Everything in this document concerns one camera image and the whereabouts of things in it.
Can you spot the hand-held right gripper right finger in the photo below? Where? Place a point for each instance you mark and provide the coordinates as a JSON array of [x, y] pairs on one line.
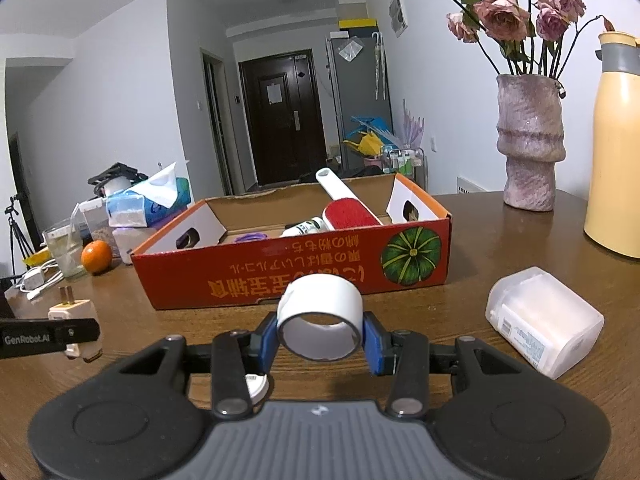
[[374, 345]]

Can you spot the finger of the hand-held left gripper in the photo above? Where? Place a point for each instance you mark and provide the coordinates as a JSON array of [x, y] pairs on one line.
[[80, 332]]

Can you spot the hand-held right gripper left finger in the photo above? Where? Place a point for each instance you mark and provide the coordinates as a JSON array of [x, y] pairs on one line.
[[269, 342]]

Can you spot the white plug adapter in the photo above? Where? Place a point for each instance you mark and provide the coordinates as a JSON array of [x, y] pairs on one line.
[[67, 307]]

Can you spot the white tape roll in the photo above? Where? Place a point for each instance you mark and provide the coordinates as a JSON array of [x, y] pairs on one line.
[[320, 300]]

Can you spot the orange cardboard box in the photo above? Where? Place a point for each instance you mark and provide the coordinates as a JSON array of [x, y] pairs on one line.
[[225, 270]]

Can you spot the small white bottle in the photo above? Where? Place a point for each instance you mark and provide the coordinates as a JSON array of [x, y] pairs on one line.
[[305, 226]]

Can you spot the white red lint brush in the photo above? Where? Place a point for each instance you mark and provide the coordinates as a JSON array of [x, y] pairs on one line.
[[347, 215]]

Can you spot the white round labelled container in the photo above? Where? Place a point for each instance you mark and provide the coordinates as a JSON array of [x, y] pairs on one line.
[[257, 387]]

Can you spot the orange fruit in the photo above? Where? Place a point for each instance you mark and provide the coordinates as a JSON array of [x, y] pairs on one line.
[[96, 257]]

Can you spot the glass cup with straw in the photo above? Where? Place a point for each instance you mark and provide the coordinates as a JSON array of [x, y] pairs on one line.
[[65, 250]]

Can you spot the white plastic jar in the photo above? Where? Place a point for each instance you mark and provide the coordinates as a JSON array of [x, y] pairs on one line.
[[129, 244]]

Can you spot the black tripod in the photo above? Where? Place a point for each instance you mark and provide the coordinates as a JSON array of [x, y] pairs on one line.
[[17, 230]]

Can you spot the clear food container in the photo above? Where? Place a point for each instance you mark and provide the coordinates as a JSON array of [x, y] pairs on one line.
[[97, 225]]

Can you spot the blue tissue pack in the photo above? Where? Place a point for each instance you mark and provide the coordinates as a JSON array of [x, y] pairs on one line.
[[150, 195]]

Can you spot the black clutter pile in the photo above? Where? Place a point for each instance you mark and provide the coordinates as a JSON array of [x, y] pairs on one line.
[[117, 175]]

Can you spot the translucent white plastic box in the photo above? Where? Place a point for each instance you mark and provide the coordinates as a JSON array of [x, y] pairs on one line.
[[540, 320]]

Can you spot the black bag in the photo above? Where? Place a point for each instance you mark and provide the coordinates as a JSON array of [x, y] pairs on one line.
[[345, 174]]

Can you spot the metal trolley with bottles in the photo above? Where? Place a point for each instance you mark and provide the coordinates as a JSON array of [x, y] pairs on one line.
[[407, 162]]

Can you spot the white flat board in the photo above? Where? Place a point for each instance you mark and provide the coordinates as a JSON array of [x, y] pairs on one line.
[[470, 185]]

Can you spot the blue hangers and yellow bag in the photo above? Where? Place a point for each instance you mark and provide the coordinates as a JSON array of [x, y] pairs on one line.
[[367, 135]]

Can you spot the dark brown door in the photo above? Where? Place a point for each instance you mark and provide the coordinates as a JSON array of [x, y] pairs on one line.
[[285, 120]]

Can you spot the pink feather decoration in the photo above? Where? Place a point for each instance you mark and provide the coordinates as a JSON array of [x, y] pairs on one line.
[[414, 125]]

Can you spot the grey refrigerator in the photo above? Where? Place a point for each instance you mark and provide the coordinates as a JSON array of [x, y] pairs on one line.
[[357, 100]]

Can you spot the white paper on door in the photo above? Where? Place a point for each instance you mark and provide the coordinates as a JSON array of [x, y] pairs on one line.
[[273, 94]]

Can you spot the pink textured vase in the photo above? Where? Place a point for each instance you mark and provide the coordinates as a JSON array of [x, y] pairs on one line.
[[530, 150]]

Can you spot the white folded umbrellas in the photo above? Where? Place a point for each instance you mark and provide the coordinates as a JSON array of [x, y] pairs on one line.
[[380, 65]]

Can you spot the yellow thermos jug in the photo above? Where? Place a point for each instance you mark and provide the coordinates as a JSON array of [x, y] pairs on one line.
[[617, 160]]

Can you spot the yellow black flat box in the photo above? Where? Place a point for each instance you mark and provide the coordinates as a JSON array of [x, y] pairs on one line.
[[357, 26]]

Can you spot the dried pink rose bouquet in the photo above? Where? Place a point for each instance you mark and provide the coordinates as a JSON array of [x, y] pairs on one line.
[[500, 15]]

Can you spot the white wall outlet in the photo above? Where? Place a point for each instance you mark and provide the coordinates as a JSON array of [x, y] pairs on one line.
[[433, 144]]

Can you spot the white wall panel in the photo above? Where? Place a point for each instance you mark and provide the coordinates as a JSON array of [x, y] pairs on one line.
[[398, 12]]

